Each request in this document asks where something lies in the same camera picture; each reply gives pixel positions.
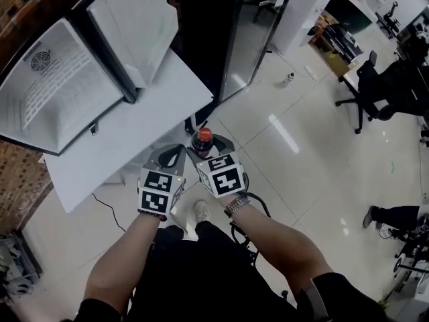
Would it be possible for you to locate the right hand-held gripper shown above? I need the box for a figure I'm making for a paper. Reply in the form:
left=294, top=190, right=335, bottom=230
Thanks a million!
left=186, top=133, right=249, bottom=199

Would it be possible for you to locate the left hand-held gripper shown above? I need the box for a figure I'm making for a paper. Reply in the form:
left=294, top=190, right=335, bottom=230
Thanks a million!
left=137, top=144, right=186, bottom=219

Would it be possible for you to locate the small cola bottle red cap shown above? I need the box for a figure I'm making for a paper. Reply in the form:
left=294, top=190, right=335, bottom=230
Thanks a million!
left=190, top=127, right=215, bottom=157

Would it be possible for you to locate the person's left forearm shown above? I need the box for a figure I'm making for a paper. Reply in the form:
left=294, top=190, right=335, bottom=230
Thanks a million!
left=83, top=213, right=162, bottom=302

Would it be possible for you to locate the person's right forearm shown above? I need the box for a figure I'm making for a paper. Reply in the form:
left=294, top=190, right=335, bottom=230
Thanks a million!
left=231, top=209, right=333, bottom=295

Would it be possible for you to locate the white table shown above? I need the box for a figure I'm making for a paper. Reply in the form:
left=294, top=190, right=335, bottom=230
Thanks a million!
left=185, top=112, right=208, bottom=136

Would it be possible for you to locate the silver metal wristwatch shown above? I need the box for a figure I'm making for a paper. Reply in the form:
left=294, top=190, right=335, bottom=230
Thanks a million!
left=223, top=195, right=252, bottom=218

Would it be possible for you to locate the black mini fridge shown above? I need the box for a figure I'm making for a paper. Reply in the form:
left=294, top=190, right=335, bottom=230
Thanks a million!
left=0, top=8, right=141, bottom=157

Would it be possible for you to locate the black glass-door cabinet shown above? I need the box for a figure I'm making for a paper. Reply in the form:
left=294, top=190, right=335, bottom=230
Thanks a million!
left=169, top=0, right=296, bottom=102

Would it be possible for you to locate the person's black clothing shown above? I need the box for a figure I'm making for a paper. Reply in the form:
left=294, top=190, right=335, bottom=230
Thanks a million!
left=72, top=219, right=393, bottom=322

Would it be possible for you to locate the black mini fridge door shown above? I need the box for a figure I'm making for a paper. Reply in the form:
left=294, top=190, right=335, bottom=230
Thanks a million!
left=70, top=0, right=179, bottom=104

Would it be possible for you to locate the round fridge fan grille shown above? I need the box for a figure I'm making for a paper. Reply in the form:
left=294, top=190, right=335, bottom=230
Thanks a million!
left=30, top=51, right=51, bottom=72

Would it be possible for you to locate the cardboard box with goods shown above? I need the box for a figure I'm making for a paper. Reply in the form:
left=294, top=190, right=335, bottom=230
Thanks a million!
left=310, top=13, right=365, bottom=76

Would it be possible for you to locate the white water dispenser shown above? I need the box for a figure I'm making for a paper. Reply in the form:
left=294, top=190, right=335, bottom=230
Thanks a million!
left=271, top=0, right=332, bottom=56

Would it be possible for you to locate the grey storage rack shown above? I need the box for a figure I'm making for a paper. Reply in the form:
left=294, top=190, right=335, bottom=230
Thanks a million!
left=0, top=229, right=43, bottom=298

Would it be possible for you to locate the black office chair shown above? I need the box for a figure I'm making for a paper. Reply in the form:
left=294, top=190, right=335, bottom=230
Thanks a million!
left=334, top=50, right=429, bottom=136
left=375, top=1, right=402, bottom=40

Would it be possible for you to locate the dark green table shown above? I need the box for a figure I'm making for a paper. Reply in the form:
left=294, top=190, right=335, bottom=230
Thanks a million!
left=324, top=0, right=373, bottom=33

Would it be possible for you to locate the wheeled equipment stand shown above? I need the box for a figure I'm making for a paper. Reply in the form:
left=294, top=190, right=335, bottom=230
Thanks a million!
left=378, top=213, right=429, bottom=301

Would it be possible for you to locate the dark bead bracelet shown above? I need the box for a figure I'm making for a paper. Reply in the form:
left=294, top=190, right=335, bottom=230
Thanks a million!
left=139, top=209, right=168, bottom=223

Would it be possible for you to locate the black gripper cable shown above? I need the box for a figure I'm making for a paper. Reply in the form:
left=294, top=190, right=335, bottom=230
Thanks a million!
left=246, top=193, right=271, bottom=219

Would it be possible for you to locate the black power cable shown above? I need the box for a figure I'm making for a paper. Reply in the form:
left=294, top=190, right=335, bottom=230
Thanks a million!
left=92, top=193, right=127, bottom=233

